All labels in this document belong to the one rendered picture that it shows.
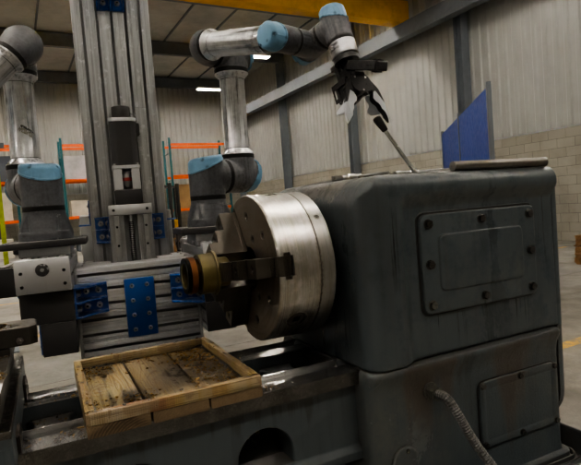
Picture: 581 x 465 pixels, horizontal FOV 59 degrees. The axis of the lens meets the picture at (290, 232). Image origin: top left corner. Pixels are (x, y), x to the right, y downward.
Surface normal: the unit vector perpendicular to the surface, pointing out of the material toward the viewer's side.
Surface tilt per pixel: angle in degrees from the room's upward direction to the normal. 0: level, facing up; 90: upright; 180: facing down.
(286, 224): 54
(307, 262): 85
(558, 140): 90
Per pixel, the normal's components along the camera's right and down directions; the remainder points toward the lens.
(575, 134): -0.88, 0.09
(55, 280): 0.34, 0.02
